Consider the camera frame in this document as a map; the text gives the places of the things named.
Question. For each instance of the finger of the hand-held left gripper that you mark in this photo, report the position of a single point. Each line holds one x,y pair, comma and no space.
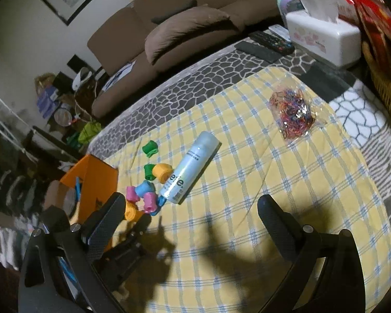
133,234
123,267

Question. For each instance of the bag of colourful rubber bands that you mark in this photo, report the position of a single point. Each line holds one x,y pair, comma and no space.
293,111

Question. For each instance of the pile of red packets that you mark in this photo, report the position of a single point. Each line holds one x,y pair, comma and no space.
378,22

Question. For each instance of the white spray can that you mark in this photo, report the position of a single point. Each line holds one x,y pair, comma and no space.
189,166

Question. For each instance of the white tissue box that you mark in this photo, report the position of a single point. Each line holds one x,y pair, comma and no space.
322,39

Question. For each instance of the green bag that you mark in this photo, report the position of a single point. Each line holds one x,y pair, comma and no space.
88,130

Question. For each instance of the black remote control with buttons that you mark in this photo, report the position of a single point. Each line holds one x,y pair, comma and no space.
270,40

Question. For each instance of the flat black remote control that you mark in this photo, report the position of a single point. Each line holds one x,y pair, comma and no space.
257,50

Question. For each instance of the orange cardboard box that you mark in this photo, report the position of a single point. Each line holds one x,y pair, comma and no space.
97,176

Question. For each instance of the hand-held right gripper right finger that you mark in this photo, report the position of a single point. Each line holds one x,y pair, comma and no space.
277,225

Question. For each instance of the white remote control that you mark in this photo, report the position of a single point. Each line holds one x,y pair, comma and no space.
278,31

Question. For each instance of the pile of colourful hair rollers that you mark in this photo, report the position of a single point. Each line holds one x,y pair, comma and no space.
163,171

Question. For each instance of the pastel round box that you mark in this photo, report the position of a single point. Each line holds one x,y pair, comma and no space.
285,1

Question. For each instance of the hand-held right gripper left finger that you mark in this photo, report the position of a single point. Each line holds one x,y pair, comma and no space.
101,231

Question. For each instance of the paper sheets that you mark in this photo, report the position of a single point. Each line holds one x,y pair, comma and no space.
120,73

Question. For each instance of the brown sofa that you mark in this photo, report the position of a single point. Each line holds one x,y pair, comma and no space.
117,29

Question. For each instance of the large brown cushion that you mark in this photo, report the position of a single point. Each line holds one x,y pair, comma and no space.
189,26

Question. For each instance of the white curved headset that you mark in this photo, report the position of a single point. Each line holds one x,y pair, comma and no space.
79,80

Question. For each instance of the grey patterned tablecloth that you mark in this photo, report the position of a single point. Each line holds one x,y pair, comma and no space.
189,78

